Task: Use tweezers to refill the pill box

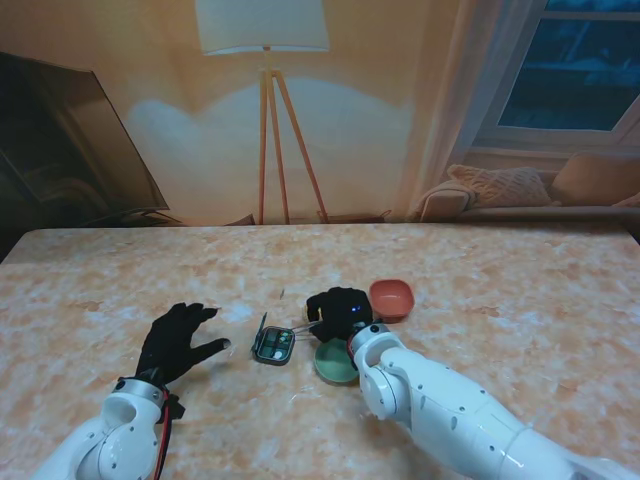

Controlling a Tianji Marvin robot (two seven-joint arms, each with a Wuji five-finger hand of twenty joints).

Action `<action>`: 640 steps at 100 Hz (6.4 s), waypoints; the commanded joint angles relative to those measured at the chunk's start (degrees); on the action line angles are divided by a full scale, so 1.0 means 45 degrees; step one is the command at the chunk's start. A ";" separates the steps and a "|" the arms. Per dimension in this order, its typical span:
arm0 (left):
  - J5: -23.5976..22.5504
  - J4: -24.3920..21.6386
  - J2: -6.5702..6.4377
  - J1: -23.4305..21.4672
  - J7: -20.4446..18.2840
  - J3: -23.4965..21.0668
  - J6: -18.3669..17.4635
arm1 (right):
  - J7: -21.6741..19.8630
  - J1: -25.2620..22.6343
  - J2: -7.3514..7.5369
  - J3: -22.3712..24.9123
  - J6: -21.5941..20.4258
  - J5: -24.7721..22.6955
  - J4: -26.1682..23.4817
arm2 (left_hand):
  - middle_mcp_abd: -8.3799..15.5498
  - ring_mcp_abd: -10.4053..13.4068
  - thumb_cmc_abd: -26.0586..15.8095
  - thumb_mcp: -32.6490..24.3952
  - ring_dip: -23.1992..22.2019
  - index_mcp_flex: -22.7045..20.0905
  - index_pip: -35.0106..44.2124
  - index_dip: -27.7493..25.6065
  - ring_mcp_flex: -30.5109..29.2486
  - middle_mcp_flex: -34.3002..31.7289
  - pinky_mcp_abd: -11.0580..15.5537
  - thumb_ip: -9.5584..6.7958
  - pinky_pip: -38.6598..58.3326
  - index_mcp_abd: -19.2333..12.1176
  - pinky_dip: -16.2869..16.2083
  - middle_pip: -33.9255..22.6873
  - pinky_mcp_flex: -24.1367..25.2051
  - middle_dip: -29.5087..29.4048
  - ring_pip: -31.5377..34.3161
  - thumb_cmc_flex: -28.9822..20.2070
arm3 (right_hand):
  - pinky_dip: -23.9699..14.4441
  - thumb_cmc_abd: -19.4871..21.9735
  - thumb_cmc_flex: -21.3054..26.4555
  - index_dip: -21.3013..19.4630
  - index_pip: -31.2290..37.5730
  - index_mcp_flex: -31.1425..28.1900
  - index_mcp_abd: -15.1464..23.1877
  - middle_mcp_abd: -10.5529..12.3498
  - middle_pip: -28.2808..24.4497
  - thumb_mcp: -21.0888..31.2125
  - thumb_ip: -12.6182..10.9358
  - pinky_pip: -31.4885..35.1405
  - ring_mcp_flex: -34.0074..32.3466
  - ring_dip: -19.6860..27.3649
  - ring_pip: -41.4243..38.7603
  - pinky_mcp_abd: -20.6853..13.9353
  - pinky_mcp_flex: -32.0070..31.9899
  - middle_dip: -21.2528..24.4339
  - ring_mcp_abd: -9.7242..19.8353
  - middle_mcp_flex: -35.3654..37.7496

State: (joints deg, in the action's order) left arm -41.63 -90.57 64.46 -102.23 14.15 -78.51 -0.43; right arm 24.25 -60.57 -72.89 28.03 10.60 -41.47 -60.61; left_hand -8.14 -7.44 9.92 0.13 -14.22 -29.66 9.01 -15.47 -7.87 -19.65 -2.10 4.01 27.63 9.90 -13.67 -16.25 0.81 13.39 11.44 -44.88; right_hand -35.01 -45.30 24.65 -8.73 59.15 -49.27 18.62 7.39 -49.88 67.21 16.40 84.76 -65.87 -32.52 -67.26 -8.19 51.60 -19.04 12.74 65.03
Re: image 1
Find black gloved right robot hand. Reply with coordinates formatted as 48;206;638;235
305;286;374;344

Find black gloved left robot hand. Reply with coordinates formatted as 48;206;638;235
135;302;232;386

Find dark pill box blue lid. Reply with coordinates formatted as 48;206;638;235
249;311;297;367

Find red-orange bowl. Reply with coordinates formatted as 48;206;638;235
368;278;416;323

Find green round dish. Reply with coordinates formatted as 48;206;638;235
313;337;360;387

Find beige sofa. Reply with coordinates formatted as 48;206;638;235
417;179;640;224

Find cream knit cushion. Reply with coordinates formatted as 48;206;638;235
446;163;562;209

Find dark flat television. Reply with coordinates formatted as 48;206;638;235
0;51;171;224

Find sheer cream curtain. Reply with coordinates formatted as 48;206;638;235
404;0;549;221

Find plain orange cushion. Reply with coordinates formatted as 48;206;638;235
551;152;640;206

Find white tripod floor lamp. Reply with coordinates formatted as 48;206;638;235
193;0;331;225

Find white framed window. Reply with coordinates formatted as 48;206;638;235
469;0;640;157

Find left wrist red cable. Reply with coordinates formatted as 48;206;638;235
153;394;180;480

